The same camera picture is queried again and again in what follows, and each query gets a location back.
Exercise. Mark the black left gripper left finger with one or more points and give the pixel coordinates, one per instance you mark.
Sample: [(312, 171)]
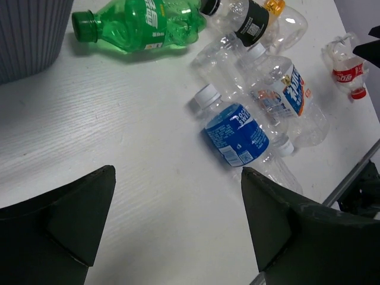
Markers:
[(53, 238)]

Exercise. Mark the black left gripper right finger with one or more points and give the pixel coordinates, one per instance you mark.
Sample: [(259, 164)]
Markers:
[(299, 241)]

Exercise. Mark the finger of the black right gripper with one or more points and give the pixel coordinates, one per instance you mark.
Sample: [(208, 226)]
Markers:
[(370, 51)]

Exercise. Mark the crushed bottle red label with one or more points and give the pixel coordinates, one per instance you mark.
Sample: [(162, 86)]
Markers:
[(348, 71)]

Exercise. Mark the clear bottle orange cap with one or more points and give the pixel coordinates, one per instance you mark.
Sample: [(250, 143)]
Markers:
[(286, 27)]

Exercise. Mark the clear bottle white blue label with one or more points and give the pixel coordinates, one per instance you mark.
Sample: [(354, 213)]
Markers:
[(285, 95)]

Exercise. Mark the clear unlabelled bottle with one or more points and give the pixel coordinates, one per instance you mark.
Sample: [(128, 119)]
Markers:
[(224, 63)]

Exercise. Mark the green soda bottle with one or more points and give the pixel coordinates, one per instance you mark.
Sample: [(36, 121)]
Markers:
[(134, 26)]

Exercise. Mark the grey ribbed waste bin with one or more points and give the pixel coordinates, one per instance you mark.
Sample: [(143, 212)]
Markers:
[(32, 33)]

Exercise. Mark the clear bottle black label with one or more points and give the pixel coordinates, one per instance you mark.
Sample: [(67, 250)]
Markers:
[(246, 19)]

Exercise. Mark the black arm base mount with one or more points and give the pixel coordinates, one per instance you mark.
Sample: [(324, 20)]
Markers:
[(361, 198)]

